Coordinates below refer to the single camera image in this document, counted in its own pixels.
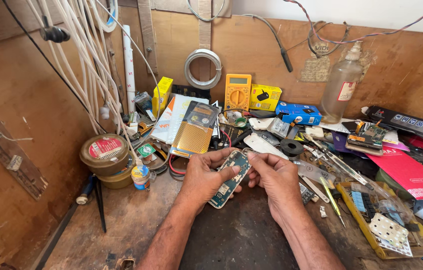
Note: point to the person's left hand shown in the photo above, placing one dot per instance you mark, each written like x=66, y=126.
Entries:
x=198, y=176

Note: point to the person's right hand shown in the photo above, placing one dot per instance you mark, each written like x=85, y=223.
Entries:
x=282, y=187

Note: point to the green phone circuit board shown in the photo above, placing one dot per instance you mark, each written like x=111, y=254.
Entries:
x=230, y=185

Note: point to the clear plastic bag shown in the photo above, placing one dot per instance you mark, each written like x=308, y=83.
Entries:
x=314, y=171

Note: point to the black round spool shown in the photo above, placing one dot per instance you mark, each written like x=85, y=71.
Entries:
x=291, y=147

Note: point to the gold blister pack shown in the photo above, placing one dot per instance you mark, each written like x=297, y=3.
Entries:
x=195, y=131

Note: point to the white phone back cover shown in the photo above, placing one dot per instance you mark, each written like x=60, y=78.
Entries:
x=262, y=144

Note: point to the yellow green screwdriver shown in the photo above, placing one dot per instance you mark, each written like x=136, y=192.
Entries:
x=330, y=197

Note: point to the small bottle with blue label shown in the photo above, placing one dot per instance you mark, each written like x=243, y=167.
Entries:
x=141, y=176

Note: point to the green white sticker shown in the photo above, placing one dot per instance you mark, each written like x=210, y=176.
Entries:
x=146, y=150

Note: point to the silver tweezers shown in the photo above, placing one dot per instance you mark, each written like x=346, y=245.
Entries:
x=337, y=161

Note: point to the white orange packets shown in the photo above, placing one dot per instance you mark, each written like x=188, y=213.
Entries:
x=170, y=120

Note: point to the small white phone cover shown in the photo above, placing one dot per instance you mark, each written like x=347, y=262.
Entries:
x=261, y=123

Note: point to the green tape roll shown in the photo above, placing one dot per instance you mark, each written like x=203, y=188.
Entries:
x=240, y=122

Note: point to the purple card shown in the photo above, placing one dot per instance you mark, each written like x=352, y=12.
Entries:
x=341, y=144

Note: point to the blue cardboard box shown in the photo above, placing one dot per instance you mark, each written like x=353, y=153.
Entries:
x=297, y=113

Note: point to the brown round tin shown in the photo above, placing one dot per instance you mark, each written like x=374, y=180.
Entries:
x=119, y=180

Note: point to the tall yellow box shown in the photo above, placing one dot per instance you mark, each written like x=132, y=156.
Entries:
x=162, y=95

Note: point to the yellow box with black print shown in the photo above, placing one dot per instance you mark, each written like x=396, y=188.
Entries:
x=266, y=97

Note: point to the yellow multimeter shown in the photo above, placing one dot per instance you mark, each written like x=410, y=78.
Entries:
x=237, y=92

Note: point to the brown tin with red label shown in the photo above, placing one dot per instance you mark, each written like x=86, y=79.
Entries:
x=104, y=152

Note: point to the yellow plastic parts tray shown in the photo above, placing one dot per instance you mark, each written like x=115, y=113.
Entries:
x=369, y=232

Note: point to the opened phone with circuit board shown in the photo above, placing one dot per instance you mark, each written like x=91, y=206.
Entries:
x=367, y=138

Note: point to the black tweezers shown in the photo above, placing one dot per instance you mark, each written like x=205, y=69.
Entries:
x=100, y=202

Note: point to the white keypad membrane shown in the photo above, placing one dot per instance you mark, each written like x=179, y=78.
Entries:
x=387, y=230

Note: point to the clear plastic bottle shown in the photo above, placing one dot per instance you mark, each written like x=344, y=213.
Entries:
x=341, y=90

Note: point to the white plastic pipe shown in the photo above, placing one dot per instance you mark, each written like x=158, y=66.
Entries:
x=129, y=71

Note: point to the pink red flat box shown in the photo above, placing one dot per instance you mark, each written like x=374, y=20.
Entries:
x=410, y=174

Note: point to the long black box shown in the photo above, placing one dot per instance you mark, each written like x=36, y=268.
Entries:
x=406, y=122

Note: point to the wooden strip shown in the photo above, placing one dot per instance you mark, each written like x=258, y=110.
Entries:
x=5, y=153

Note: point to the black clip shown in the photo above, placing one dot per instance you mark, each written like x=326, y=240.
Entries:
x=54, y=33

